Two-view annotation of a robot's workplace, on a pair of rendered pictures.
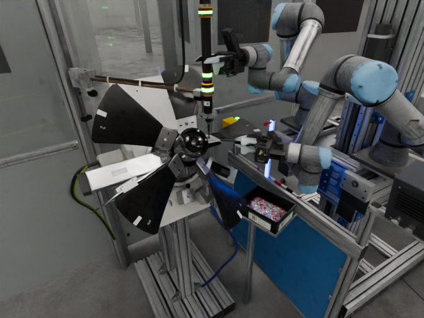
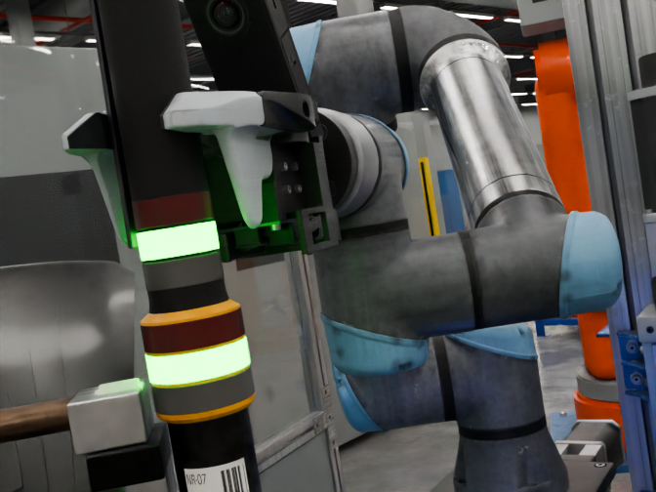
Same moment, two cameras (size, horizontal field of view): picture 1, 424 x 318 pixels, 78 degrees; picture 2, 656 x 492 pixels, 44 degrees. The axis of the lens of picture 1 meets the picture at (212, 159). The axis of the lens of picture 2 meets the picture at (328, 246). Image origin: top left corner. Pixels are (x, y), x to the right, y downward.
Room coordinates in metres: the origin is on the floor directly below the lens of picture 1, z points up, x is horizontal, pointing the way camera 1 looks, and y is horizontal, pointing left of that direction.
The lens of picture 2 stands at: (0.62, 0.14, 1.45)
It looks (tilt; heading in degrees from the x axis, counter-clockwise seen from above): 3 degrees down; 330
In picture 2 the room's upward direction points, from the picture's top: 9 degrees counter-clockwise
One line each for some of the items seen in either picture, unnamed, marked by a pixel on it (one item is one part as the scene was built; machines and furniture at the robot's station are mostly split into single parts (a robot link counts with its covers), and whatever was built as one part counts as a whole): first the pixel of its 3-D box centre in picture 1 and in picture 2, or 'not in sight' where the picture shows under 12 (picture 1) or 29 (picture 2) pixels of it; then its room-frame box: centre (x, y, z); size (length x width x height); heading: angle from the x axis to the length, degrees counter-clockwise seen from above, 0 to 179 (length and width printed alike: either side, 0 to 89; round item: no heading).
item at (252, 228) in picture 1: (249, 262); not in sight; (0.95, -0.20, 0.40); 0.03 x 0.03 x 0.80; 46
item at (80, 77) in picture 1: (82, 77); not in sight; (1.21, 0.58, 1.38); 0.10 x 0.07 x 0.09; 66
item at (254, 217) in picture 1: (265, 208); not in sight; (0.91, -0.24, 0.85); 0.22 x 0.17 x 0.07; 46
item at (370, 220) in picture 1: (368, 224); not in sight; (0.68, -0.57, 0.96); 0.03 x 0.03 x 0.20; 31
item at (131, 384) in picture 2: not in sight; (122, 404); (0.97, 0.04, 1.38); 0.02 x 0.02 x 0.02; 66
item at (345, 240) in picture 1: (280, 192); not in sight; (1.05, -0.35, 0.82); 0.90 x 0.04 x 0.08; 31
